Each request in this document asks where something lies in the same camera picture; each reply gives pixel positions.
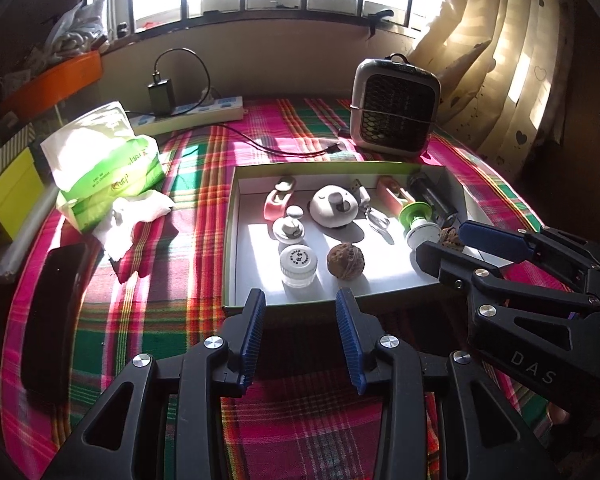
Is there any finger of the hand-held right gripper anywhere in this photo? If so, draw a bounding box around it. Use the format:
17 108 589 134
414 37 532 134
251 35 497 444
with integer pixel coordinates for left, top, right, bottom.
458 221 600 307
415 241 600 332

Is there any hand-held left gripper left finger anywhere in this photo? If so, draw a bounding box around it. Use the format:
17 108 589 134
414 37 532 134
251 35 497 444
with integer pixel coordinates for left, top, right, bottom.
42 287 267 480

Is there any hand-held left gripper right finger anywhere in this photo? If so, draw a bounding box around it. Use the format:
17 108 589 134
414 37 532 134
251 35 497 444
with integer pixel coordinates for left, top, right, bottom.
335 287 556 480

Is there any green and white knob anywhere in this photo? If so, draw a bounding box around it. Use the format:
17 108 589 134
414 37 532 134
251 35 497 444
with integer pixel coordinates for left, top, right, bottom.
398 202 440 249

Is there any black cylinder device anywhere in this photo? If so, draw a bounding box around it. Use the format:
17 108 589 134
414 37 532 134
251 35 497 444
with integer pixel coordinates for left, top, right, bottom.
407 172 461 227

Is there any cardboard box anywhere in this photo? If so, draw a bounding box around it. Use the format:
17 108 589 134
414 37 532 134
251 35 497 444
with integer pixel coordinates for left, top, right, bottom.
222 161 502 319

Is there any white USB cable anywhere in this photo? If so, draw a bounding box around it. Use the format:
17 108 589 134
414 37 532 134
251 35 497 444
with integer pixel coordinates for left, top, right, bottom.
350 177 396 234

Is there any pink cable winder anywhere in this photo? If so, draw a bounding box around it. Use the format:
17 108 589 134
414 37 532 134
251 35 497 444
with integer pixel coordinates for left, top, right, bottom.
376 175 411 214

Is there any white round jar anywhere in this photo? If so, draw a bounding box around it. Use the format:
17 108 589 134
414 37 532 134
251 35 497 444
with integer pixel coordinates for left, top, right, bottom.
279 243 315 289

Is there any white round device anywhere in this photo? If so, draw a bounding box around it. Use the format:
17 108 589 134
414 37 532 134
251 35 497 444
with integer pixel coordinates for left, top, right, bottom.
309 185 359 230

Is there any plaid blanket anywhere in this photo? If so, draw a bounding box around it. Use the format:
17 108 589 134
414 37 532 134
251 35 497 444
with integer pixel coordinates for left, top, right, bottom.
5 97 581 480

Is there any small grey space heater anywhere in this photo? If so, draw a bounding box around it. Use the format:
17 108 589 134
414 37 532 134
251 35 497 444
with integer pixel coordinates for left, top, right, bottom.
349 55 441 152

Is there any loose white tissue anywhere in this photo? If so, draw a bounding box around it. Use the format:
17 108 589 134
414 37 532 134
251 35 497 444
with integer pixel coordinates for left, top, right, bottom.
95 191 176 261

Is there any cream heart-print curtain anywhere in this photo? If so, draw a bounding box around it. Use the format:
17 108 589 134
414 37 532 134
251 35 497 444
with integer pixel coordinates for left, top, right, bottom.
407 0 577 182

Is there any black flat case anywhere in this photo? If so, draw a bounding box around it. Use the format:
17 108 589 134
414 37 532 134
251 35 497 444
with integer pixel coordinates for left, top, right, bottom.
20 243 89 406

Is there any green tissue pack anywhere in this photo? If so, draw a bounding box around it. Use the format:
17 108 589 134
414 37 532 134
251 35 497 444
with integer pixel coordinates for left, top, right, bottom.
40 101 166 234

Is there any white power strip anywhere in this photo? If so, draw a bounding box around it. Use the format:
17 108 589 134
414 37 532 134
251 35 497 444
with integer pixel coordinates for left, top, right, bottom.
130 96 245 136

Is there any black hook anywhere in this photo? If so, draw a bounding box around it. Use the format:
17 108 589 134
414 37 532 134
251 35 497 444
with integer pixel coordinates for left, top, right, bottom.
368 9 395 39

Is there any black charger adapter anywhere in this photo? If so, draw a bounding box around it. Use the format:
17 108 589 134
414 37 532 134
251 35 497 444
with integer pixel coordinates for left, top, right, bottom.
147 78 176 117

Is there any yellow-green box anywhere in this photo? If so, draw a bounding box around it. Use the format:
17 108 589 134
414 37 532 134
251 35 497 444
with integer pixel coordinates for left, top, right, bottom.
0 147 46 244

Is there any striped box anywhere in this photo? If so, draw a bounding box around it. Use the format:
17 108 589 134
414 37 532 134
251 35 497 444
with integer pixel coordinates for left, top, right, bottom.
0 125 36 191

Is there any orange tray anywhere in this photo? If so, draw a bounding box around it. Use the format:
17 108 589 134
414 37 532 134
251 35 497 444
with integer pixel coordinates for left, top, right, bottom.
0 51 104 116

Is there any pile of plastic bags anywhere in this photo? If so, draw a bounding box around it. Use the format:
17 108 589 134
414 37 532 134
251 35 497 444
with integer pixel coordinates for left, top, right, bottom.
44 0 112 59

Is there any black heater cable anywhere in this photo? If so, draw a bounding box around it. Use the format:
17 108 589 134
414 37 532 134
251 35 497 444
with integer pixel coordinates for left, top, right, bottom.
215 122 342 157

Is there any black charger cable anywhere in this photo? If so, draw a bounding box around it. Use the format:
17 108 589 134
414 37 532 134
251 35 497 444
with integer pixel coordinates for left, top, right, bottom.
152 48 214 107

